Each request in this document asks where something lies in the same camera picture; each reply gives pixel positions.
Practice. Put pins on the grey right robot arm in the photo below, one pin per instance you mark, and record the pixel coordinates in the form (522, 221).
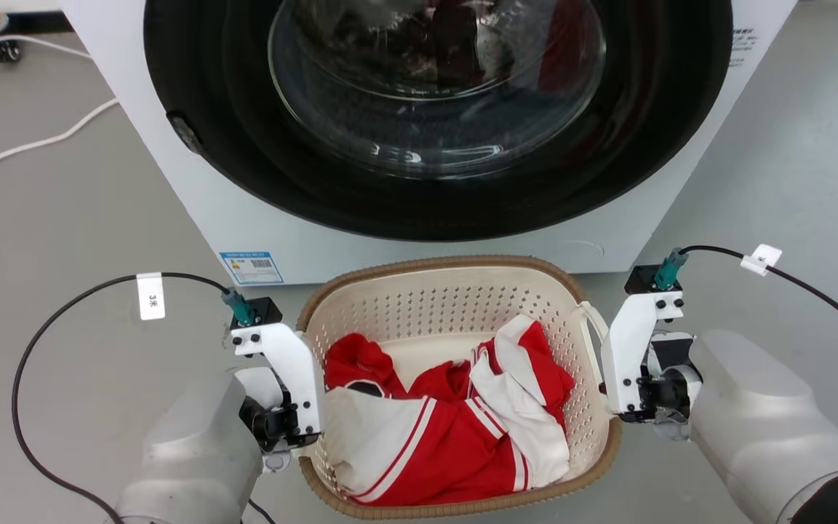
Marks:
(761, 415)

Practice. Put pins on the black round washer door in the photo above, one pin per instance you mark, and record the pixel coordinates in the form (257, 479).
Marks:
(652, 131)

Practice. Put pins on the cream plastic laundry basket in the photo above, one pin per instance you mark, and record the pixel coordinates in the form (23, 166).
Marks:
(426, 306)

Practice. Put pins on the blue energy label sticker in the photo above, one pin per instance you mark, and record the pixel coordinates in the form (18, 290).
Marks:
(252, 268)

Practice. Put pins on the red and white garment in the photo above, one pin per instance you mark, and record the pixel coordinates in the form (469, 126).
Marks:
(455, 451)

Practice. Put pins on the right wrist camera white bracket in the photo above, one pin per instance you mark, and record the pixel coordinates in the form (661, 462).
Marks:
(626, 349)

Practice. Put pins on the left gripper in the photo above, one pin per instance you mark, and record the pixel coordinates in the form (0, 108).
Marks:
(268, 422)

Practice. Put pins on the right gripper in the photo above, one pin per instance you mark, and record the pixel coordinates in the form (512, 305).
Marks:
(670, 389)

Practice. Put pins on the black plug adapter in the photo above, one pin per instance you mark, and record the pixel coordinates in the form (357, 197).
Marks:
(4, 51)

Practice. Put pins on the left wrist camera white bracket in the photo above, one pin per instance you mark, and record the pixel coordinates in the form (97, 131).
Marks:
(295, 364)

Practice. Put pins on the dark clothes inside washer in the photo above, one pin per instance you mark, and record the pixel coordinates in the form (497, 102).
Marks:
(455, 36)

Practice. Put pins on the white washing machine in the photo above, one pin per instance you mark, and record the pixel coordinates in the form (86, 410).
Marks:
(419, 251)

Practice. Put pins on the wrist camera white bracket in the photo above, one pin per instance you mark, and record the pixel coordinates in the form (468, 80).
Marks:
(626, 349)
(295, 364)

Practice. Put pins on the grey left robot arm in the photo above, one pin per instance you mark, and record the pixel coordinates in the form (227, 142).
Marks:
(193, 451)

